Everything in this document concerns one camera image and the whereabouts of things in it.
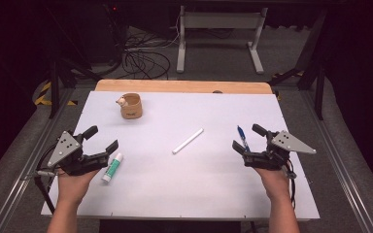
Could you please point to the white metal stand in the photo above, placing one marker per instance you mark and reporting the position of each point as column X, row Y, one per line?
column 220, row 20

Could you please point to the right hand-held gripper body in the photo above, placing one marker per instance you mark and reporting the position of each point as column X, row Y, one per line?
column 273, row 155

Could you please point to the green and white glue stick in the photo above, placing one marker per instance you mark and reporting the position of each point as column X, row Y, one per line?
column 111, row 169

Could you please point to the aluminium rail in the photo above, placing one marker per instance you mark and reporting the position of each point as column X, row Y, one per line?
column 346, row 181
column 24, row 181

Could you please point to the white board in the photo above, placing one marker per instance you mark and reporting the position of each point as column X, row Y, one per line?
column 181, row 181

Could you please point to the black metal stand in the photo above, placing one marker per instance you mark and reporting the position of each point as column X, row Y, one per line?
column 54, row 90
column 320, row 93

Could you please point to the person's left hand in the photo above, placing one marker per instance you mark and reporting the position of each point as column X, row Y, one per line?
column 73, row 187

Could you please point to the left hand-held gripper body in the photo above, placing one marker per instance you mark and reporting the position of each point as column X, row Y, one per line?
column 68, row 155

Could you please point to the yellow and black hazard tape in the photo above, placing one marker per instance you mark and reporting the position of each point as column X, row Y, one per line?
column 42, row 98

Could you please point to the white pen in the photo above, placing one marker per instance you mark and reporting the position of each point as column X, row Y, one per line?
column 187, row 141

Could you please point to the person's right hand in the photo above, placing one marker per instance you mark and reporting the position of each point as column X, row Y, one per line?
column 275, row 184

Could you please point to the wooden pen holder with bear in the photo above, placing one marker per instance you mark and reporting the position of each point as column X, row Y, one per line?
column 131, row 108

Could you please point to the blue ballpoint pen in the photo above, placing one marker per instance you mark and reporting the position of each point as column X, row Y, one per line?
column 242, row 136

